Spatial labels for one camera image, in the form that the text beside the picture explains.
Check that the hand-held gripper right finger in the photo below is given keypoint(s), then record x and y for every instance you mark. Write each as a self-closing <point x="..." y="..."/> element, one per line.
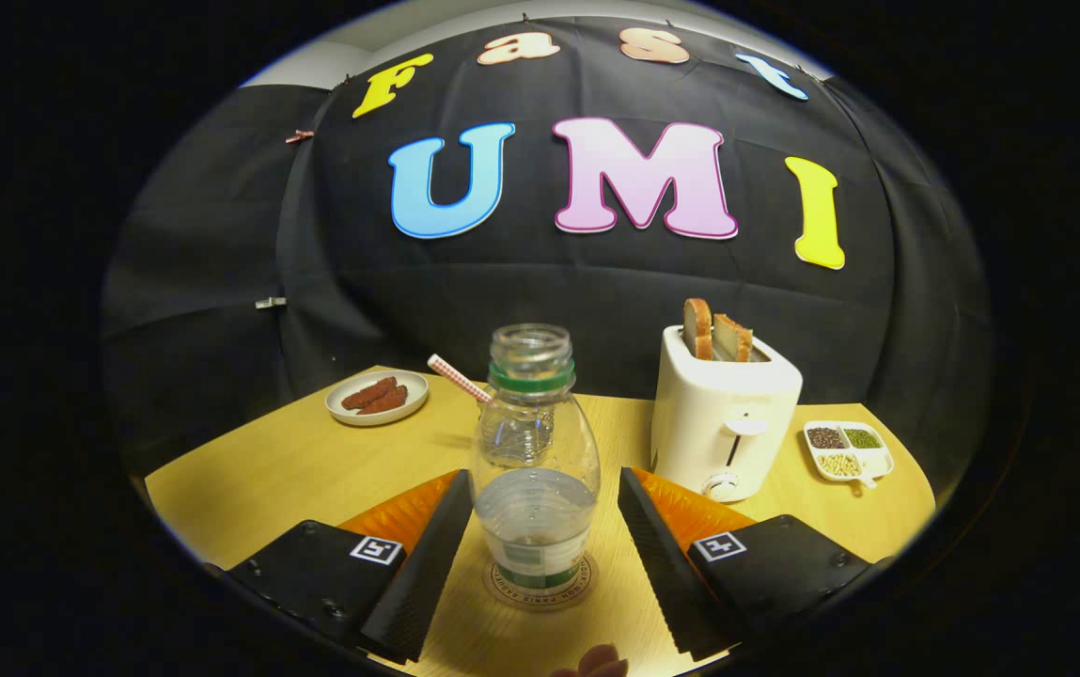
<point x="666" y="574"/>

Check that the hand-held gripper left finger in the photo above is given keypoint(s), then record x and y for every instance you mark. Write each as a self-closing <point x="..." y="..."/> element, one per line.
<point x="422" y="574"/>

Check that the round wooden coaster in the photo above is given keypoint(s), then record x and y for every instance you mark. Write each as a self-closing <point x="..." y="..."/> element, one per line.
<point x="586" y="588"/>

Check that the wooden table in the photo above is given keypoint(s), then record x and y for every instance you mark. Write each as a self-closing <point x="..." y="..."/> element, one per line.
<point x="314" y="470"/>

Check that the white toaster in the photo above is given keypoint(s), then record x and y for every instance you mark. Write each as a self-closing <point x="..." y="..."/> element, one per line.
<point x="709" y="414"/>

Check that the red sausage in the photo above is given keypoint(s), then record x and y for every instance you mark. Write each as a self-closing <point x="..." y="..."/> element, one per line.
<point x="368" y="393"/>
<point x="387" y="402"/>

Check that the small white plate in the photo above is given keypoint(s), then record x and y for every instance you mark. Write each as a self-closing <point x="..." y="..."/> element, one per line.
<point x="347" y="414"/>

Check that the red checkered straw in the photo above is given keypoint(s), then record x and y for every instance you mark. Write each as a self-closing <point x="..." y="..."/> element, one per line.
<point x="455" y="374"/>

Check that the white divided dish with beans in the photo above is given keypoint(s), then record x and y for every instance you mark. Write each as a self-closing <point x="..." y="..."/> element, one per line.
<point x="845" y="451"/>

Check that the bread slice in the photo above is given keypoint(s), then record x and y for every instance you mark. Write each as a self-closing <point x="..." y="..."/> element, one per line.
<point x="732" y="340"/>
<point x="697" y="329"/>

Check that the silver clip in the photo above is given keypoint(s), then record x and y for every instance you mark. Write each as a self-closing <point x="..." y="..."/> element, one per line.
<point x="270" y="302"/>

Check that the copper clip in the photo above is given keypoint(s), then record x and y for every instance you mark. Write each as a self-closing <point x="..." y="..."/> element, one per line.
<point x="299" y="136"/>

